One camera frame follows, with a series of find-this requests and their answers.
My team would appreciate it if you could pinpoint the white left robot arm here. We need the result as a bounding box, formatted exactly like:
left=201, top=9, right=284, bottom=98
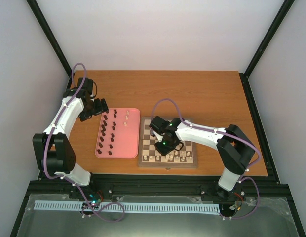
left=32, top=78, right=109, bottom=199

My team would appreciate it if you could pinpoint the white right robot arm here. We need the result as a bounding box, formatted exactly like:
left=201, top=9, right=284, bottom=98
left=149, top=116, right=255, bottom=192

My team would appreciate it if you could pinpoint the wooden chess board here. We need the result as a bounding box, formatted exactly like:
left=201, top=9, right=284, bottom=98
left=138, top=117, right=198, bottom=169

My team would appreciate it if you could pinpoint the pink plastic tray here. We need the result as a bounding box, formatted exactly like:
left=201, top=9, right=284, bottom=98
left=95, top=108, right=140, bottom=159

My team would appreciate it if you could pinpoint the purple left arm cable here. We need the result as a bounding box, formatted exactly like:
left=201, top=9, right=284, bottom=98
left=43, top=62, right=126, bottom=223

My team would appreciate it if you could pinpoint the black aluminium frame rail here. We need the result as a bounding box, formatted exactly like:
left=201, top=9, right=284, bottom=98
left=77, top=70, right=293, bottom=202

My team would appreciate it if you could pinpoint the light blue cable duct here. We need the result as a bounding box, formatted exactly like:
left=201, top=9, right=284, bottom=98
left=33, top=200, right=220, bottom=215

